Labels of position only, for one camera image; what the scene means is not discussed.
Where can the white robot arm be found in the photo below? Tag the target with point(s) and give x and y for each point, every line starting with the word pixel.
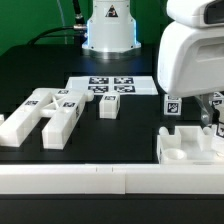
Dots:
pixel 196 14

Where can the white chair seat part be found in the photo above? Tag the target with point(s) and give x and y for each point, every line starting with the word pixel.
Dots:
pixel 190 145

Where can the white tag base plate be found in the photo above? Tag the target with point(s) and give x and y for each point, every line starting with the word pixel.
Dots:
pixel 125 85

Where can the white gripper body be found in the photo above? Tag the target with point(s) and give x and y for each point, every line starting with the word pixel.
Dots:
pixel 191 60

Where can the white tagged cube nut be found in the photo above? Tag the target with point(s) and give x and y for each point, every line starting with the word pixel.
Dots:
pixel 172 105

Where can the white front fence rail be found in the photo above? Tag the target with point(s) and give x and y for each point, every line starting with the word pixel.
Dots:
pixel 111 179

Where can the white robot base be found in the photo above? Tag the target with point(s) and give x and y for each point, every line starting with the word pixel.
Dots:
pixel 111 31

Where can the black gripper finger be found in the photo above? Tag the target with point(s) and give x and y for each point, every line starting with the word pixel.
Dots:
pixel 206 109

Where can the white part at left edge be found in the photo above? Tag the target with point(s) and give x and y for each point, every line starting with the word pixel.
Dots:
pixel 1 119

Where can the white chair back frame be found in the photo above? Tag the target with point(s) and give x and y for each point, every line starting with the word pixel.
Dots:
pixel 63 108

